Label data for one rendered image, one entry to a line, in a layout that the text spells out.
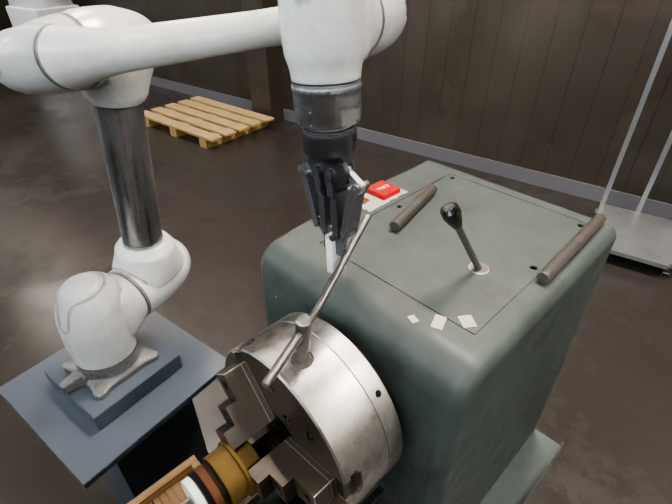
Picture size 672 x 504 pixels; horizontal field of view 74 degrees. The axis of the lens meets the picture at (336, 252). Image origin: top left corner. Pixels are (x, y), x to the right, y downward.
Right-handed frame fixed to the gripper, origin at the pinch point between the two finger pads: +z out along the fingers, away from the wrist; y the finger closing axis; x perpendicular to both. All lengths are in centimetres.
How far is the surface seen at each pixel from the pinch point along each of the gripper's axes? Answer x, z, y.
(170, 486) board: -32, 44, -15
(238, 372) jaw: -19.1, 14.4, -3.0
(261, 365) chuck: -17.3, 11.2, 1.3
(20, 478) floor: -65, 125, -121
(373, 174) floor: 240, 116, -209
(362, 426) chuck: -11.3, 17.4, 16.0
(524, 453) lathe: 48, 81, 22
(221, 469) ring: -28.1, 21.9, 4.0
